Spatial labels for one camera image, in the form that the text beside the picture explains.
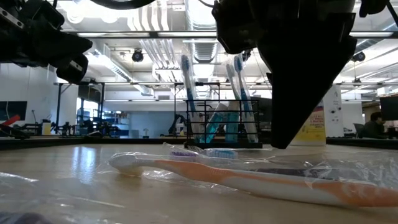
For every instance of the round silver ventilation duct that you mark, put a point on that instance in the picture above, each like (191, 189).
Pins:
(203, 51)

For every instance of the white yellow wipes canister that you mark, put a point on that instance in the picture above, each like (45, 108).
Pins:
(312, 130)

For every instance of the person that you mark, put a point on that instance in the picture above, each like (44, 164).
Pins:
(374, 127)

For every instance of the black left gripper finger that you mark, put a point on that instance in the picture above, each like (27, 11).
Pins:
(68, 39)
(71, 49)

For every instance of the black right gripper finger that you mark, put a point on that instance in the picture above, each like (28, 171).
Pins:
(280, 62)
(326, 46)

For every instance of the black monitor screen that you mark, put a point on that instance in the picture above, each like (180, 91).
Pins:
(390, 109)
(12, 110)

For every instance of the yellow container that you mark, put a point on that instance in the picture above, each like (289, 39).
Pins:
(46, 129)

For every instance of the black ceiling spotlight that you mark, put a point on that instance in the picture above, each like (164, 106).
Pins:
(137, 56)
(359, 57)
(247, 55)

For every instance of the black background robot arm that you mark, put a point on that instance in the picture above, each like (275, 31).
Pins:
(175, 119)

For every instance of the teal toothpaste tube white cap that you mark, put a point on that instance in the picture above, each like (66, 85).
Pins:
(232, 127)
(214, 124)

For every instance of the clear plastic wrapper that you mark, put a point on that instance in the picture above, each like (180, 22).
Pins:
(183, 153)

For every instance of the orange white toothbrush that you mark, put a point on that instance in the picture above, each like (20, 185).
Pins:
(217, 174)

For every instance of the black background workstation frame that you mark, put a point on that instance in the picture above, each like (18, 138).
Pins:
(58, 105)

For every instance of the red object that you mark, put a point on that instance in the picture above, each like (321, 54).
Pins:
(11, 120)

